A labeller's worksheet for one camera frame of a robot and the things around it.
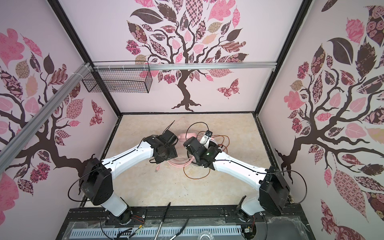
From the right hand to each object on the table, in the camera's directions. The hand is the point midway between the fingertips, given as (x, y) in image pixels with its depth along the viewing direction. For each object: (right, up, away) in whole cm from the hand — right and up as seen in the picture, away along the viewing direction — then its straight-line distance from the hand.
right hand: (195, 144), depth 82 cm
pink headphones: (-3, -9, +12) cm, 15 cm away
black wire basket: (-49, +43, +13) cm, 66 cm away
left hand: (-15, -8, +4) cm, 17 cm away
